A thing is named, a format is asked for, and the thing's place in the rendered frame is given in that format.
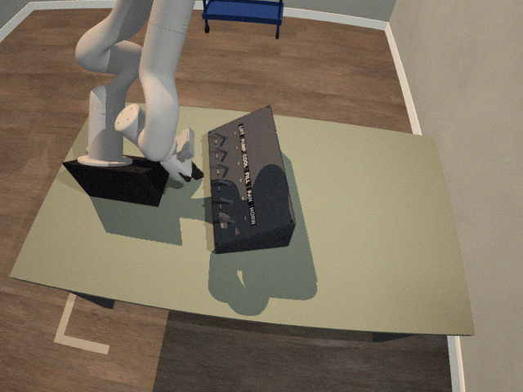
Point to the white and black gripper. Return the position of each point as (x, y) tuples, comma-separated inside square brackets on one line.
[(176, 163)]

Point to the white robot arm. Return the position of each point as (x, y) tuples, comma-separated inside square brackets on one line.
[(109, 120)]

